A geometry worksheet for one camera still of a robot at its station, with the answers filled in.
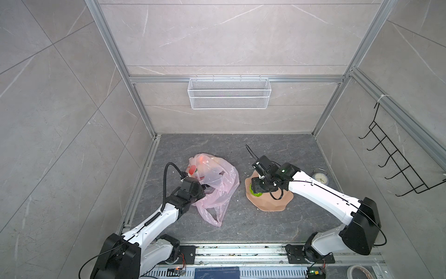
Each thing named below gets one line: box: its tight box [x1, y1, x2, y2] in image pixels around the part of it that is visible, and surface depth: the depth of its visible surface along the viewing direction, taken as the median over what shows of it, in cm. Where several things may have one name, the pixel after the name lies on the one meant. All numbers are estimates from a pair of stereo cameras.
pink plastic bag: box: [183, 152, 240, 228], surface depth 89 cm
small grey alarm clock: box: [311, 167, 329, 186], surface depth 97 cm
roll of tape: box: [346, 265, 374, 279], surface depth 70 cm
